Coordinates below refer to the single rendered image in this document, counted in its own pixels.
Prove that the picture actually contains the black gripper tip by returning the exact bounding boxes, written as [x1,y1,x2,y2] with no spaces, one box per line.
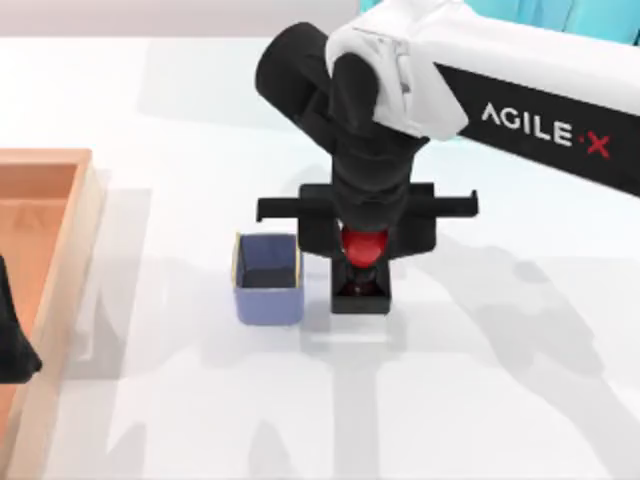
[0,254,43,386]

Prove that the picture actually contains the shallow salmon-coloured box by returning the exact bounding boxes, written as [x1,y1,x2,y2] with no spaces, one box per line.
[0,148,109,480]

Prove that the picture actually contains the blue open box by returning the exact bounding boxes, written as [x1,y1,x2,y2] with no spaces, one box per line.
[231,230,306,328]

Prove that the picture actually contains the small red object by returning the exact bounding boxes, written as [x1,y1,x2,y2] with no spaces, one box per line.
[339,226,389,297]

